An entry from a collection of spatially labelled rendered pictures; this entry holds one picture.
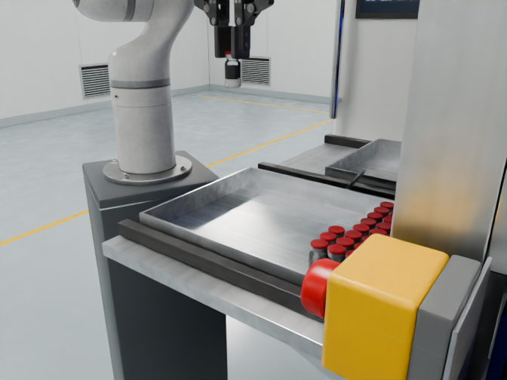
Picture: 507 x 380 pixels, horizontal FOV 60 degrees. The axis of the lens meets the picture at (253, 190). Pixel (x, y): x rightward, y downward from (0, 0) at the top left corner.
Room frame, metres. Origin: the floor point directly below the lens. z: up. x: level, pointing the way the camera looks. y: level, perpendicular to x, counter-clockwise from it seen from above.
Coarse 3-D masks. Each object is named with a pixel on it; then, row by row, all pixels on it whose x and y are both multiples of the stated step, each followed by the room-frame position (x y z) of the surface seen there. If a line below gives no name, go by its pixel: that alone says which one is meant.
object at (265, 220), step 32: (192, 192) 0.65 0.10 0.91; (224, 192) 0.71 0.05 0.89; (256, 192) 0.73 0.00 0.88; (288, 192) 0.72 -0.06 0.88; (320, 192) 0.68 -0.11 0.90; (352, 192) 0.65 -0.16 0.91; (160, 224) 0.54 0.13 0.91; (192, 224) 0.60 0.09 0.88; (224, 224) 0.60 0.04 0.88; (256, 224) 0.60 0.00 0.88; (288, 224) 0.60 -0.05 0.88; (320, 224) 0.60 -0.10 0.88; (352, 224) 0.60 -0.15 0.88; (224, 256) 0.47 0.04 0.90; (256, 256) 0.44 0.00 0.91; (288, 256) 0.50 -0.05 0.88
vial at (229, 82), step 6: (228, 54) 0.60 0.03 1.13; (228, 60) 0.60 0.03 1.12; (234, 60) 0.60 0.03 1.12; (228, 66) 0.60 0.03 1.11; (234, 66) 0.60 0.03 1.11; (240, 66) 0.60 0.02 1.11; (228, 72) 0.60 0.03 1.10; (234, 72) 0.60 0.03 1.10; (240, 72) 0.60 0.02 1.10; (228, 78) 0.60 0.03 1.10; (234, 78) 0.60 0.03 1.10; (240, 78) 0.60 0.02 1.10; (228, 84) 0.60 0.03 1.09; (234, 84) 0.60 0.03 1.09; (240, 84) 0.60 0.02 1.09
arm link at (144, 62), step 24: (144, 0) 0.87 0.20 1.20; (168, 0) 0.89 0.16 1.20; (192, 0) 0.92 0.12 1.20; (168, 24) 0.89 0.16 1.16; (120, 48) 0.88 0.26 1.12; (144, 48) 0.87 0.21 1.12; (168, 48) 0.90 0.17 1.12; (120, 72) 0.86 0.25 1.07; (144, 72) 0.86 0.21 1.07; (168, 72) 0.91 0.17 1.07
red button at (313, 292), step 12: (312, 264) 0.26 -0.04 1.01; (324, 264) 0.26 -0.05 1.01; (336, 264) 0.26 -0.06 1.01; (312, 276) 0.25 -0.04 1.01; (324, 276) 0.25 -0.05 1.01; (312, 288) 0.25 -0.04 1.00; (324, 288) 0.24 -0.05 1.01; (300, 300) 0.25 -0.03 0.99; (312, 300) 0.24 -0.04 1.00; (324, 300) 0.24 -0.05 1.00; (312, 312) 0.25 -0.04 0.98; (324, 312) 0.24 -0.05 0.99
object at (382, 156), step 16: (368, 144) 0.93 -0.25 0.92; (384, 144) 0.97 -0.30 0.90; (400, 144) 0.95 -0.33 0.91; (352, 160) 0.86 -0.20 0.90; (368, 160) 0.92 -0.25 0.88; (384, 160) 0.92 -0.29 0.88; (336, 176) 0.76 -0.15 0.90; (352, 176) 0.74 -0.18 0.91; (368, 176) 0.72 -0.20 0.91; (384, 176) 0.81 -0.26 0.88
